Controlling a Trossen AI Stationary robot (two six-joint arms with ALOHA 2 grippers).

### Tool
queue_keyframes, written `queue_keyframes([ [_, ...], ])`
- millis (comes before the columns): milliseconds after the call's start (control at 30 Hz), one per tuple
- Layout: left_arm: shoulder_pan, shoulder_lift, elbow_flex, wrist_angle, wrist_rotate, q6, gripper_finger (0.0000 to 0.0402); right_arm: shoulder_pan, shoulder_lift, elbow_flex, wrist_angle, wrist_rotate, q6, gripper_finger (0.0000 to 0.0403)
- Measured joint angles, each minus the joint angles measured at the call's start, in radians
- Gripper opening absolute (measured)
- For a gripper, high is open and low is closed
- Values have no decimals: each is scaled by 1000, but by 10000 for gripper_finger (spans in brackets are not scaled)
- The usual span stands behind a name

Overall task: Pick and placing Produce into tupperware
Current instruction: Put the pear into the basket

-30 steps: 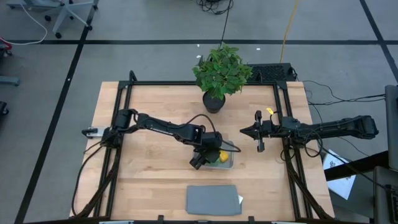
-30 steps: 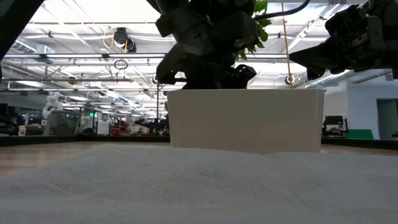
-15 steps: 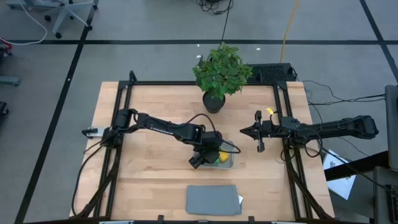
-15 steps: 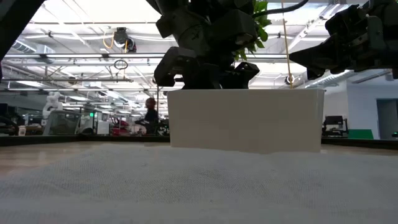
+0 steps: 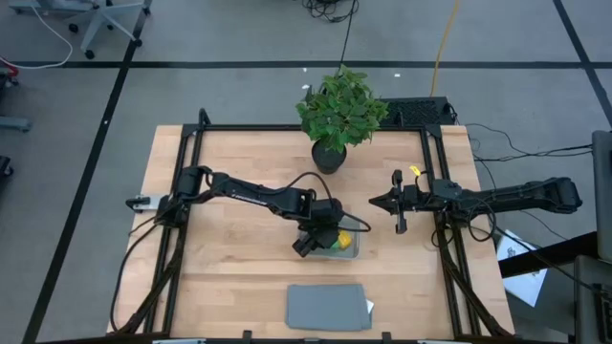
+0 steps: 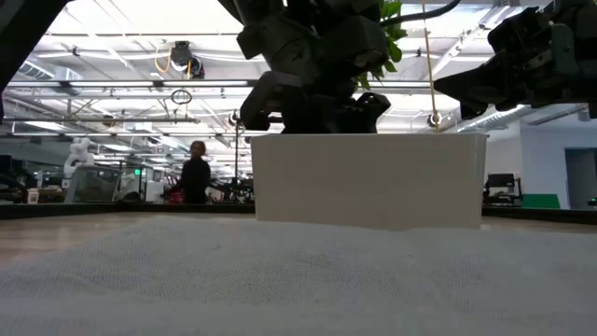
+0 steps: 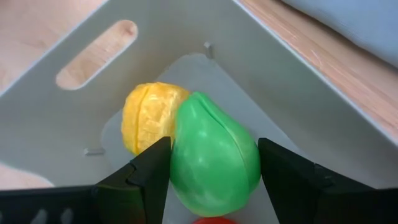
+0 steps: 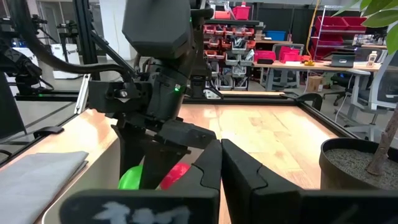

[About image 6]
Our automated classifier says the green potted plant black pot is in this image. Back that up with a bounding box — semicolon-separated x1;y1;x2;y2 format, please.
356;0;407;91

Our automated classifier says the grey door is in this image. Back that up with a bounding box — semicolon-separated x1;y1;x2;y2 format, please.
563;147;597;210

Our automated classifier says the white plastic storage bin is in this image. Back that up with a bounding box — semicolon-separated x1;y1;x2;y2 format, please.
250;133;488;232

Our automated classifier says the black rolling cart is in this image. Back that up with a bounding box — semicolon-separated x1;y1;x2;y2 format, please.
484;174;523;208

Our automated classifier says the grey mesh office chair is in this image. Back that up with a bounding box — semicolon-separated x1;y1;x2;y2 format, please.
63;163;124;204

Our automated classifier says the black hanging cable reel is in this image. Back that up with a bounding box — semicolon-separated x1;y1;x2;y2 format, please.
169;40;206;80

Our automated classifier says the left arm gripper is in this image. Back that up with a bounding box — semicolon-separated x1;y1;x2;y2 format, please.
236;8;392;134

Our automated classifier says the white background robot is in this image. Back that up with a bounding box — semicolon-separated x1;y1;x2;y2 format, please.
63;137;94;178

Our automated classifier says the green board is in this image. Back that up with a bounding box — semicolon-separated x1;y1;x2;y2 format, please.
521;193;562;210

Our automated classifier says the person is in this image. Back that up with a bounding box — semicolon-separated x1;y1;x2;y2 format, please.
178;140;212;205

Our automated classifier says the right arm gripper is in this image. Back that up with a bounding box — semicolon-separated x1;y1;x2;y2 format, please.
434;0;597;120

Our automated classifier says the black aluminium table frame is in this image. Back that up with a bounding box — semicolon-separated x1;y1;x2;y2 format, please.
0;202;597;226

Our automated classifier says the hanging black cable loop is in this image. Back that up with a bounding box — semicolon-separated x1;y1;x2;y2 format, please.
170;88;194;107

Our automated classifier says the yellow cable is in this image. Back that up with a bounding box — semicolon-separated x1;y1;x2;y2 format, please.
422;0;442;134

